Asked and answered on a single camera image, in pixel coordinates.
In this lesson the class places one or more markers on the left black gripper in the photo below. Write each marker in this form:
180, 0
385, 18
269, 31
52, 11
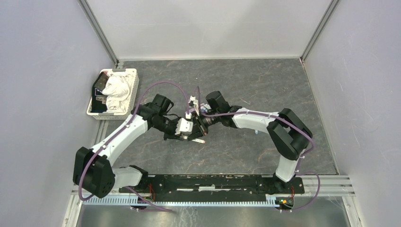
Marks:
171, 135

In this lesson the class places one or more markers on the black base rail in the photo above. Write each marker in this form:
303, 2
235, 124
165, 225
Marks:
238, 188

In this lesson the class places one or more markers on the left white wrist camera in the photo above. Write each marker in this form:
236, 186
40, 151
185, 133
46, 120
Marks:
184, 127

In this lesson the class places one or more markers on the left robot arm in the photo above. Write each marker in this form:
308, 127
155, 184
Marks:
93, 167

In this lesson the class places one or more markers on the white crumpled cloth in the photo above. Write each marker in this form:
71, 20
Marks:
118, 89

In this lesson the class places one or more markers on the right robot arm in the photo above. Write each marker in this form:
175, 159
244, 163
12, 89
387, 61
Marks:
290, 135

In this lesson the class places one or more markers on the white plastic basket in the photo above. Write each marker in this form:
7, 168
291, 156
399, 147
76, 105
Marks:
131, 99

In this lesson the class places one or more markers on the black box in basket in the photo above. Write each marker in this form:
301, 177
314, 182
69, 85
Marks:
98, 98

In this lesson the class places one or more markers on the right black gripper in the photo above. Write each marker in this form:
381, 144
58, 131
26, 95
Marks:
200, 128

